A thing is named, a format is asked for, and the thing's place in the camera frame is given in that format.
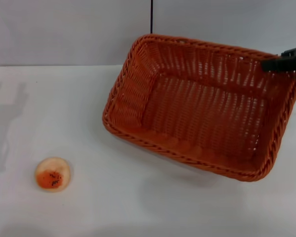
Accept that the round bun with orange patch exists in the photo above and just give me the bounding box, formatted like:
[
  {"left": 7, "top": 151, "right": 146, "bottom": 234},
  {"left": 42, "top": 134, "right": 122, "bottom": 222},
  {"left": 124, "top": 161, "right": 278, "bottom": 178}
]
[{"left": 34, "top": 157, "right": 72, "bottom": 193}]

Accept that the orange woven plastic basket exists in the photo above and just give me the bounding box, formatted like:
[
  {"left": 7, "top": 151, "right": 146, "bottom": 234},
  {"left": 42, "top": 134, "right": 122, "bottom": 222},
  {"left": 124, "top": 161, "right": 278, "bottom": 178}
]
[{"left": 102, "top": 34, "right": 296, "bottom": 183}]

